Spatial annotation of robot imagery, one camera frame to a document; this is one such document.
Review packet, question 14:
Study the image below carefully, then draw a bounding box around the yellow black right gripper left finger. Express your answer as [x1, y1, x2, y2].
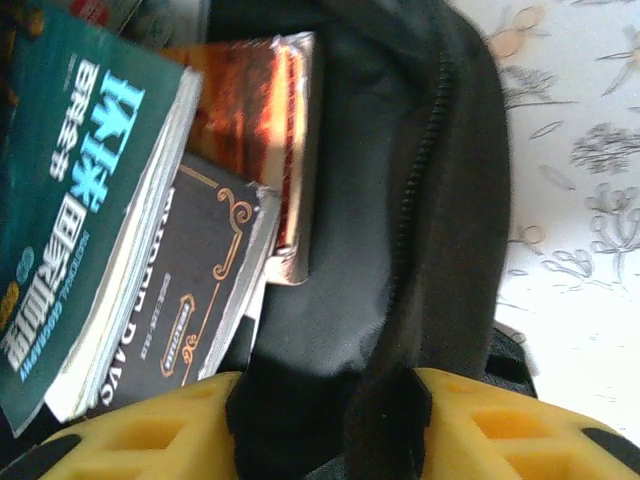
[27, 370, 241, 480]

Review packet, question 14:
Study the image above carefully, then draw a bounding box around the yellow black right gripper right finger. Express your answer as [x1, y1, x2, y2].
[413, 367, 640, 480]

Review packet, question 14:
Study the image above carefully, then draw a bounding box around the dark Three Days book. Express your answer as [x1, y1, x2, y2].
[84, 152, 282, 419]

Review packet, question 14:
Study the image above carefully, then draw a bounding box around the teal geography paperback book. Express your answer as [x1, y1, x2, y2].
[0, 4, 205, 440]

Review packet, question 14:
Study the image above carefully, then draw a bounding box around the black backpack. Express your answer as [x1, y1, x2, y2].
[0, 0, 541, 480]

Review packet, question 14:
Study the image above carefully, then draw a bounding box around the orange Huckleberry Finn book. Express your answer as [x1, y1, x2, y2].
[158, 30, 320, 287]

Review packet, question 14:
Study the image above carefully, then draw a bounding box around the red white blue booklet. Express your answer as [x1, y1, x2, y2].
[68, 0, 211, 51]

